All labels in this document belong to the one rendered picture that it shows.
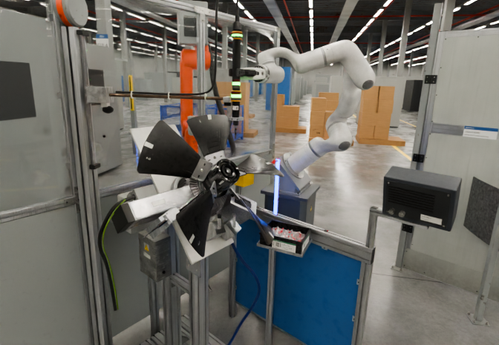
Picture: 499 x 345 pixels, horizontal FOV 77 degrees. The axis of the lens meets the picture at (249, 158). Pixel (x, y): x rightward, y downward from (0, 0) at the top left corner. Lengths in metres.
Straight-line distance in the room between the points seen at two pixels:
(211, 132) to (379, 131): 8.24
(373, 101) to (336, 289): 7.90
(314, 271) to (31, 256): 1.41
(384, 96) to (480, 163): 6.71
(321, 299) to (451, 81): 1.86
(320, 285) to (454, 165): 1.55
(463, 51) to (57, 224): 2.83
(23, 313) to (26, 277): 0.18
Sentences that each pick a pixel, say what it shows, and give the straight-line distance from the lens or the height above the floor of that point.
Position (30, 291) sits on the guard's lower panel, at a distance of 1.97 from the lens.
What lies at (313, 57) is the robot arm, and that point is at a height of 1.71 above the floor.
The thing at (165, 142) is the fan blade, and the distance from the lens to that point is 1.29.
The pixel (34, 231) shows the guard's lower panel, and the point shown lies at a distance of 1.84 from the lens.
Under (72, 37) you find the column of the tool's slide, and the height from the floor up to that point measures 1.76.
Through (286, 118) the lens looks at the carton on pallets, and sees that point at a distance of 10.60.
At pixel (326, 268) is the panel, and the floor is 0.66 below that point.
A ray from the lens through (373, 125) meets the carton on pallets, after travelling 9.45.
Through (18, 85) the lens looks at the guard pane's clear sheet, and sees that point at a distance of 1.71.
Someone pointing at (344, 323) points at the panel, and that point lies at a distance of 1.89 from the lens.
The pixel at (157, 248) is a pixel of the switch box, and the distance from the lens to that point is 1.63.
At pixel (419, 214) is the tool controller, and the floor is 1.09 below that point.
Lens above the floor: 1.59
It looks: 14 degrees down
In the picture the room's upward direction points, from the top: 2 degrees clockwise
